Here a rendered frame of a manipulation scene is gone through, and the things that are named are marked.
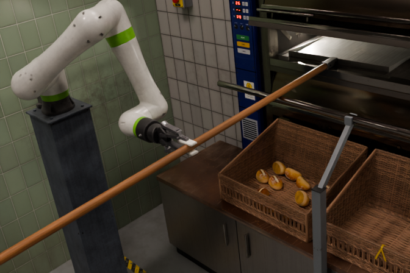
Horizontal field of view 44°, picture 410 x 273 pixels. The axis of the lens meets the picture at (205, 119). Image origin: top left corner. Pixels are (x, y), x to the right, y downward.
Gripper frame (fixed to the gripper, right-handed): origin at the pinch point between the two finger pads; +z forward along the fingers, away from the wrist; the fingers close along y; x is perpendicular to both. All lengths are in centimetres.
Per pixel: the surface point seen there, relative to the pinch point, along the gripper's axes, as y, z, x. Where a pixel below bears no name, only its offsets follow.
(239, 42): -7, -53, -88
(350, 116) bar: 1, 35, -53
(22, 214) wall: 73, -126, 25
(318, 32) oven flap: -23, 5, -76
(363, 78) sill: 1, 19, -91
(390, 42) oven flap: -23, 38, -76
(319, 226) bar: 39, 36, -30
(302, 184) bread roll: 54, -1, -70
